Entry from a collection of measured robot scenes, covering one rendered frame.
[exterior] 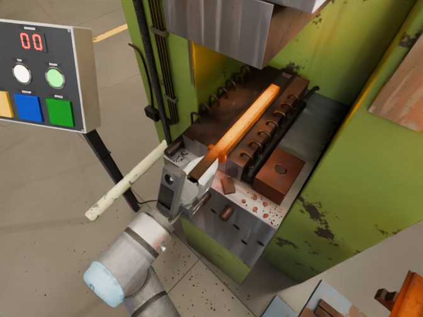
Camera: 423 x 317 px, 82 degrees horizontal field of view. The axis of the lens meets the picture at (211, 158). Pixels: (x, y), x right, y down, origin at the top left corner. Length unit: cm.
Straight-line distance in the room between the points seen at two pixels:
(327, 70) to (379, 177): 42
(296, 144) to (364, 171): 22
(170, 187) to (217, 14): 32
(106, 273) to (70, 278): 119
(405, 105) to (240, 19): 31
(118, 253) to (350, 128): 53
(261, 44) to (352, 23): 50
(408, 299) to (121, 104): 222
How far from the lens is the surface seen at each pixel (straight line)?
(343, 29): 88
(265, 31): 39
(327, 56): 92
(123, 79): 265
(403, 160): 63
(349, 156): 65
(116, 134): 213
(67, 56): 78
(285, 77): 91
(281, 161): 66
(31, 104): 88
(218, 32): 43
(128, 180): 105
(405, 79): 50
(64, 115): 82
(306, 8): 35
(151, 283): 63
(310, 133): 84
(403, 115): 54
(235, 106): 76
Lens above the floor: 150
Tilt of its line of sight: 55 degrees down
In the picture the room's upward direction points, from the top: straight up
